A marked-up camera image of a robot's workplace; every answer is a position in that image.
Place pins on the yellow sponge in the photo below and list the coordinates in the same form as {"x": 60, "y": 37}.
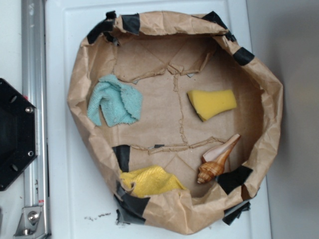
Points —
{"x": 208, "y": 104}

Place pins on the brown paper bag tray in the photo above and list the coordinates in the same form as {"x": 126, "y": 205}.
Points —
{"x": 163, "y": 55}

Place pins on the brown spiral seashell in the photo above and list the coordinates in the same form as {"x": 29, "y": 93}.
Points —
{"x": 213, "y": 161}

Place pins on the aluminium extrusion rail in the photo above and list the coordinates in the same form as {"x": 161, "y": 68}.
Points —
{"x": 36, "y": 182}

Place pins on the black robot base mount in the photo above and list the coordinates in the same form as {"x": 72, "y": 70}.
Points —
{"x": 17, "y": 134}

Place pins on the yellow cloth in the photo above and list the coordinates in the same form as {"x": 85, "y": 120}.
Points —
{"x": 151, "y": 180}

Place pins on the metal corner bracket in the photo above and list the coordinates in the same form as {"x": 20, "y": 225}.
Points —
{"x": 31, "y": 224}

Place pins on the light blue cloth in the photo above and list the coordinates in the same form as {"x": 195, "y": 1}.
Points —
{"x": 118, "y": 102}

